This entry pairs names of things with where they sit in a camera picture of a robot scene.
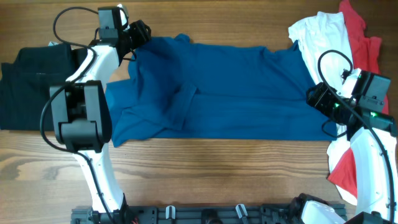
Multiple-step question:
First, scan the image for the blue polo shirt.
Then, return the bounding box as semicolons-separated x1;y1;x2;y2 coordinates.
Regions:
106;34;336;147

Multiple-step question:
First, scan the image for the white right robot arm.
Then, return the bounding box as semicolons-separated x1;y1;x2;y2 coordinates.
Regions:
306;82;397;223

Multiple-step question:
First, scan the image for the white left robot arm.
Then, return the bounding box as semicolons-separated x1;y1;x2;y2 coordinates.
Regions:
41;20;151;218

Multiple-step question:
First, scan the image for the white t-shirt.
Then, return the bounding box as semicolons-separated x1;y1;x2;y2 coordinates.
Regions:
289;12;357;205

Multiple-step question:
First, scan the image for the red t-shirt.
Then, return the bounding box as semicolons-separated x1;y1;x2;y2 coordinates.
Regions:
328;0;382;198

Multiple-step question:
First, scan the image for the folded black garment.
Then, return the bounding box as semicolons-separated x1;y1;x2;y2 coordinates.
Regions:
1;44;88;131

